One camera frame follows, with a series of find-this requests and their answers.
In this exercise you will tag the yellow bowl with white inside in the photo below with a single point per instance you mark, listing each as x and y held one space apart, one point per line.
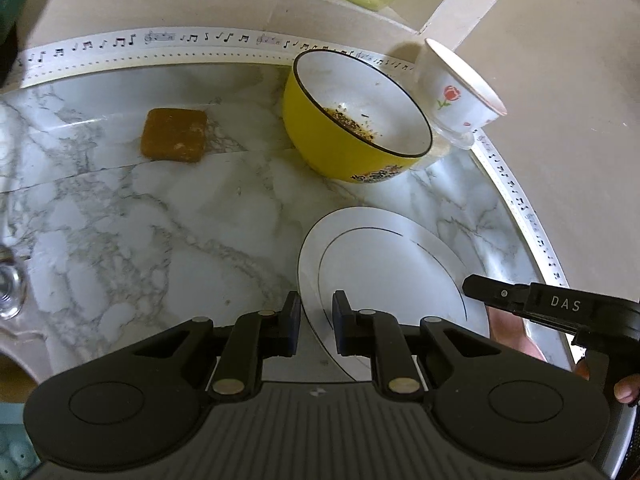
320 125

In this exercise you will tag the white plate with thin rings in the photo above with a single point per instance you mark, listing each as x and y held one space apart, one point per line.
395 260

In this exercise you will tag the teal textured mat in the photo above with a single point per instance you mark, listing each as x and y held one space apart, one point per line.
12 445

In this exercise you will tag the glass object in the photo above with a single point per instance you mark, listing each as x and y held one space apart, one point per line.
10 285

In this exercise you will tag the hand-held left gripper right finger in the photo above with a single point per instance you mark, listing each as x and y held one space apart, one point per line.
340 324

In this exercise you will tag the person's right hand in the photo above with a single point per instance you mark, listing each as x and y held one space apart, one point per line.
627 390

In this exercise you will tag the dark teal box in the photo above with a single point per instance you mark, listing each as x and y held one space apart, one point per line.
15 5

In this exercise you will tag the white cup with red rose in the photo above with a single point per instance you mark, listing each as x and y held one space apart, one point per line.
450 105

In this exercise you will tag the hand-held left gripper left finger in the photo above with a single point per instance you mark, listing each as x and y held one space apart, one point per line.
293 324

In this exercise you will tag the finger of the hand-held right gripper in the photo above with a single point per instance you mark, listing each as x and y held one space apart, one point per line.
492 292

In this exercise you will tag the brown sponge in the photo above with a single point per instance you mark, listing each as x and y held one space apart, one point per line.
174 134

